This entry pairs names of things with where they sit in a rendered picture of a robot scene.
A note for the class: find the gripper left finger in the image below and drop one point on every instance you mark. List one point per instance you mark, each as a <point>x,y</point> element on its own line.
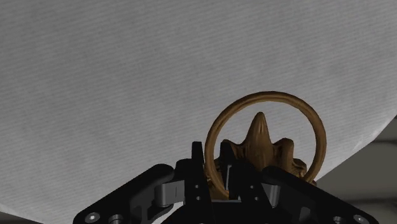
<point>192,186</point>

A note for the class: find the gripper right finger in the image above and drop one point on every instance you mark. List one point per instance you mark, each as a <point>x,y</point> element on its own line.
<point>279,192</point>

